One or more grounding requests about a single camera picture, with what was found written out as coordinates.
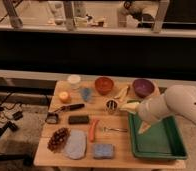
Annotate purple bowl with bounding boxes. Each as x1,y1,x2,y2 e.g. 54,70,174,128
132,79,155,98

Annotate white plastic cup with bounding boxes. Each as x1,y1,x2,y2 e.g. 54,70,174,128
67,74,81,90

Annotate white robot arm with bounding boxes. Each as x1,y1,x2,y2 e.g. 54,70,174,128
120,85,196,133

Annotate metal fork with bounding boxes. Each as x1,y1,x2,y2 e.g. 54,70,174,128
100,127,128,132

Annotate green plastic tray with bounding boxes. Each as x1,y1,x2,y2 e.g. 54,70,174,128
128,113,187,160

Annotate black handled brush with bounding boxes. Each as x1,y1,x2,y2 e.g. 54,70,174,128
45,103,84,124

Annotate orange bowl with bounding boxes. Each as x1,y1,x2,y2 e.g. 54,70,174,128
95,77,114,95

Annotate banana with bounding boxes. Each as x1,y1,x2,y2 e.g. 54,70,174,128
114,86,129,102

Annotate blue sponge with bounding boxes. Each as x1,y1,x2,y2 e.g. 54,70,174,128
92,144,114,159

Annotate orange fruit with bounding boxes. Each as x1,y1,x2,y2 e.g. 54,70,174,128
59,91,71,103

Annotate black rectangular block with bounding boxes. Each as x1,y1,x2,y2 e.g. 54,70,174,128
68,115,89,124

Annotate wooden table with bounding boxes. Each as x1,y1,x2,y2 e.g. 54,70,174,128
34,81,187,169

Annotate black cables on floor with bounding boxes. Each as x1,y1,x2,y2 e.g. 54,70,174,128
0,93,25,148

